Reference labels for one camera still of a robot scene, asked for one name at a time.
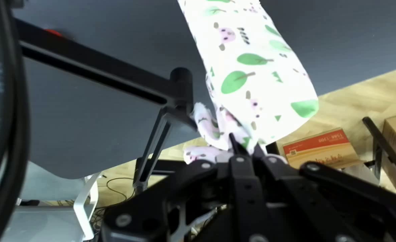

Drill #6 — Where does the thin black floor wire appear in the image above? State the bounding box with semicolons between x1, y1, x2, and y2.
102;175;137;201

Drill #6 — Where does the white metal leg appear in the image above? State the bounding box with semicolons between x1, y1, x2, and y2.
72;173;102;242

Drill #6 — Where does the orange flat box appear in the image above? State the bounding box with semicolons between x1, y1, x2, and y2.
282;128;361;171

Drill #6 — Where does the black metal table leg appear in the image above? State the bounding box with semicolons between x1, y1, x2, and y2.
361;116;396;183

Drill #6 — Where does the white and green patterned cloth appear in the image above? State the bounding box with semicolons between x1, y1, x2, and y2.
177;0;321;166

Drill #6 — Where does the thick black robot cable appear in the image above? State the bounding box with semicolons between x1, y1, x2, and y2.
0;0;31;242

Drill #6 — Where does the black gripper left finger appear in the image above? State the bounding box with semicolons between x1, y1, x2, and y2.
101;134;270;242

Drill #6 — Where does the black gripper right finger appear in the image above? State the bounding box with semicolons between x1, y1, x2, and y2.
251;144;396;242

